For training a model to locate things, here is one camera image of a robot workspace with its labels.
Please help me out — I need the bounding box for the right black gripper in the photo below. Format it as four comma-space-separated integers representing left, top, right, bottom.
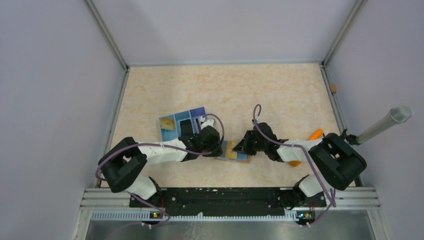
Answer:
233, 130, 268, 156

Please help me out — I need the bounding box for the black credit card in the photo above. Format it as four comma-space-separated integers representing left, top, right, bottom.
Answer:
179, 119, 194, 137

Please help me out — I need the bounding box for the light blue card box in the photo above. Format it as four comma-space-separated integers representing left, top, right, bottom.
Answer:
159, 114, 179, 142

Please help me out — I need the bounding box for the purple blue card box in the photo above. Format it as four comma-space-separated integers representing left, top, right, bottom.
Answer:
189, 107, 206, 133

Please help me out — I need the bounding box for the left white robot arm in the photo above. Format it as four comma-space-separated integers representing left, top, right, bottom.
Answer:
95, 117, 223, 207

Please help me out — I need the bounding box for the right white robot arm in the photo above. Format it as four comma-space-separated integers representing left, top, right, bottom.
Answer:
232, 122, 367, 209

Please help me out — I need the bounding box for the middle blue card box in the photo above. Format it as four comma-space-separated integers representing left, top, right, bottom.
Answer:
174, 110, 194, 137

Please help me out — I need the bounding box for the yellow credit card stack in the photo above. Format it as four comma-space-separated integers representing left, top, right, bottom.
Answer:
160, 118, 176, 131

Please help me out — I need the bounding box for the orange carrot toy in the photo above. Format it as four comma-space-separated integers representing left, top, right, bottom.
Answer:
288, 128, 324, 167

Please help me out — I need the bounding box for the small tan block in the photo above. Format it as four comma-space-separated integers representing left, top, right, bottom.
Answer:
329, 84, 337, 94

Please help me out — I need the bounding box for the black microphone tripod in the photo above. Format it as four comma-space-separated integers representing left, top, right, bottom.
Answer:
340, 128, 360, 146

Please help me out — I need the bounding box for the silver microphone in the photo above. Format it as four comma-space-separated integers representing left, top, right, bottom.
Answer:
355, 105, 413, 145

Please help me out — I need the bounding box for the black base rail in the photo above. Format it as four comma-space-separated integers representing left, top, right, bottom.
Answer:
147, 187, 327, 217

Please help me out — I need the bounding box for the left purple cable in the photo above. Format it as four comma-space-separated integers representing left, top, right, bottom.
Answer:
95, 113, 225, 229

